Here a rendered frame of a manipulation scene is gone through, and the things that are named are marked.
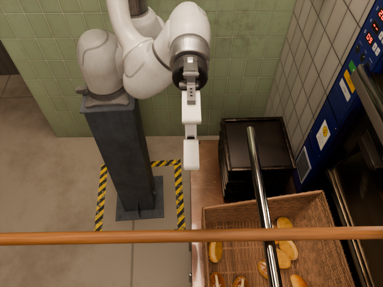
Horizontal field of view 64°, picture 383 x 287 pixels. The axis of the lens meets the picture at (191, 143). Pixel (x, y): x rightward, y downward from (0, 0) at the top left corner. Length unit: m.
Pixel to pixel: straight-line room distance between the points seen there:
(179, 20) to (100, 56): 0.50
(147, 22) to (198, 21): 0.52
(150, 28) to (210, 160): 0.73
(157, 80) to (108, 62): 0.42
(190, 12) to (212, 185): 0.97
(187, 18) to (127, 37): 0.19
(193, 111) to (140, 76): 0.34
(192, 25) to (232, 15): 1.05
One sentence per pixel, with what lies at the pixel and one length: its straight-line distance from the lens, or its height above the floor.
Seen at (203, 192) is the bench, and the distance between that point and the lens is 1.50.
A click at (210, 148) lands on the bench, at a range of 1.64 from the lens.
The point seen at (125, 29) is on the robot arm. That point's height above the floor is 1.46.
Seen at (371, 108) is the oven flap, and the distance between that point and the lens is 0.80.
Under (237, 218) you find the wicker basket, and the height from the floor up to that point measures 0.62.
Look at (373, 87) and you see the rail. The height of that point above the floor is 1.44.
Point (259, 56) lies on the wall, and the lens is 1.93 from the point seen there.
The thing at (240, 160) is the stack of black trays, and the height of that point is 0.85.
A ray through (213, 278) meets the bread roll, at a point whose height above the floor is 0.64.
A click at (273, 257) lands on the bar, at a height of 1.17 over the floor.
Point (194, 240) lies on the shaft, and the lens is 0.75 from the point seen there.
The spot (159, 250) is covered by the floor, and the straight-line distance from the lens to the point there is 2.01.
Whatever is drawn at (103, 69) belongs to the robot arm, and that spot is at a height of 1.18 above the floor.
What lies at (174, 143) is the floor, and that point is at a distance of 2.38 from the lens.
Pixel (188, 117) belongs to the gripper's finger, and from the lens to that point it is 0.48.
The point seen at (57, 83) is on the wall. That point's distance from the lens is 2.18.
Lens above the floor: 1.91
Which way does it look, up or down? 53 degrees down
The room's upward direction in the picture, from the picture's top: straight up
